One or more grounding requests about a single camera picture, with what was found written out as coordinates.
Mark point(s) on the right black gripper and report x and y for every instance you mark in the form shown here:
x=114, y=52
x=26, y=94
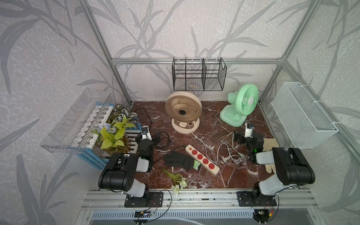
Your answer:
x=242, y=138

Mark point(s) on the black work glove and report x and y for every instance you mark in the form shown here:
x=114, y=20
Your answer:
x=176, y=159

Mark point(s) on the white artificial flower sprig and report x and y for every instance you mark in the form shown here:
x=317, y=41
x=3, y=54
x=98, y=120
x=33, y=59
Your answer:
x=178, y=181

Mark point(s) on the beige power strip red sockets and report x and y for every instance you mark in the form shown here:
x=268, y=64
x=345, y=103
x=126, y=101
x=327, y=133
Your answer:
x=203, y=160

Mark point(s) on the beige round desk fan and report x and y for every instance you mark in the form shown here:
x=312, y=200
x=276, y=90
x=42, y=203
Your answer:
x=184, y=108

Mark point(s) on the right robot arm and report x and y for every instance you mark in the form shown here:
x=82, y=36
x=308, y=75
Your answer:
x=291, y=170

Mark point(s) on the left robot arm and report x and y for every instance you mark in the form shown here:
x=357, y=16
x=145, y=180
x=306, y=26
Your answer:
x=119, y=174

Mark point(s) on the green desk fan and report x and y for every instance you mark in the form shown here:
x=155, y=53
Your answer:
x=241, y=104

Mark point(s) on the beige work glove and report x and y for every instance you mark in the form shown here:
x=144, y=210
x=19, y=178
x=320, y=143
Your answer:
x=268, y=144

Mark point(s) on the potted green plant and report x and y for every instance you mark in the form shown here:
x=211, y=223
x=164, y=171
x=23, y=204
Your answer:
x=112, y=137

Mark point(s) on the striped leaf plant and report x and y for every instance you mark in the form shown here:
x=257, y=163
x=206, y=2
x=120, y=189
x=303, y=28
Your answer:
x=120, y=112

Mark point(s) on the blue white wooden crate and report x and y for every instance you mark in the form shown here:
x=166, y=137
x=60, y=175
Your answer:
x=97, y=157

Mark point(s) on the clear plastic tray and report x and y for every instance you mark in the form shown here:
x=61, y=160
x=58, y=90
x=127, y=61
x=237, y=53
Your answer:
x=75, y=130

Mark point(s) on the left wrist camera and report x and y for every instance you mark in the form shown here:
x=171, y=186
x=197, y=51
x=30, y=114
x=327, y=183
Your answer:
x=145, y=133

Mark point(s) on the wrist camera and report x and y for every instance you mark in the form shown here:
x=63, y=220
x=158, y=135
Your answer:
x=145, y=133
x=249, y=129

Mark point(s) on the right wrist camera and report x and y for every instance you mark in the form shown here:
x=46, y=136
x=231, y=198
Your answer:
x=249, y=129

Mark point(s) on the white wire basket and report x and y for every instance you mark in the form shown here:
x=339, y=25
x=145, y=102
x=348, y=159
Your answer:
x=305, y=122

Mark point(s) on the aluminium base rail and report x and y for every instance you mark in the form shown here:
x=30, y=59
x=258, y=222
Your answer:
x=201, y=207

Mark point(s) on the black wire basket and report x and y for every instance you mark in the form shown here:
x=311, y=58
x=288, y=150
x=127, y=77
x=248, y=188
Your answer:
x=198, y=75

